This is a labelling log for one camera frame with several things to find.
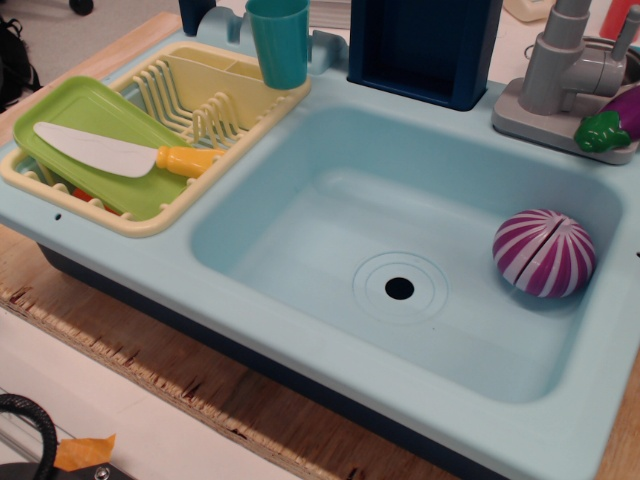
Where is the teal plastic cup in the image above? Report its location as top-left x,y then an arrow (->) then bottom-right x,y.
245,0 -> 310,90

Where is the light blue toy sink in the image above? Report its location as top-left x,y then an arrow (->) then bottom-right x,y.
1,7 -> 639,479

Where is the cream dish drying rack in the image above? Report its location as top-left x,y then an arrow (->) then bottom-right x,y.
1,42 -> 311,237

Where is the red cup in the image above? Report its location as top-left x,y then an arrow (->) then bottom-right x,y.
599,0 -> 639,46

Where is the dark blue box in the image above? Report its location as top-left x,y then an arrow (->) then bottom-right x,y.
348,0 -> 502,111

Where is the purple striped toy onion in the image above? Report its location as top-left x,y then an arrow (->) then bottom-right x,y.
492,209 -> 597,298

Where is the orange item under tray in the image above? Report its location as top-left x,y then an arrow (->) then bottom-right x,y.
71,188 -> 118,215

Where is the green plastic tray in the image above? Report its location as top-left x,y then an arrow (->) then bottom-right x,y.
13,76 -> 187,221

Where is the grey toy faucet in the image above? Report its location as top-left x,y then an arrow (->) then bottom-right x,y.
492,1 -> 639,165

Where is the cream background object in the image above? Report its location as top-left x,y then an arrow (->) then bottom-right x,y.
503,0 -> 555,23

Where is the purple toy eggplant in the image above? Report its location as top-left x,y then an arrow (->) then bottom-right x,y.
574,85 -> 639,153

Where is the orange tape piece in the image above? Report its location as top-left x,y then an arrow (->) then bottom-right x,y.
54,434 -> 117,472

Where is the black bag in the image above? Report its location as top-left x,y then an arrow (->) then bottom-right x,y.
1,18 -> 42,113

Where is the toy knife yellow handle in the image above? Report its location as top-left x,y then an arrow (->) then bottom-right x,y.
33,122 -> 224,178

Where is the black braided cable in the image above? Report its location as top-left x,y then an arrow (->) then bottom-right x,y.
0,393 -> 61,471

